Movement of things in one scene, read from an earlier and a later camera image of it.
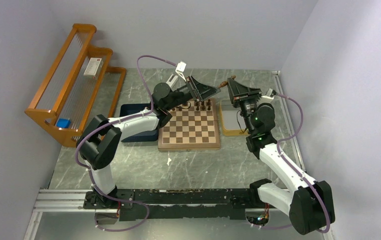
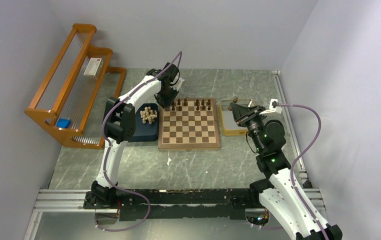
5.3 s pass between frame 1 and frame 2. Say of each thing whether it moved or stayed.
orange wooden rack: stayed
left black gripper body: moved
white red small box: stayed
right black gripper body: moved
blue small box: stayed
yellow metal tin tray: stayed
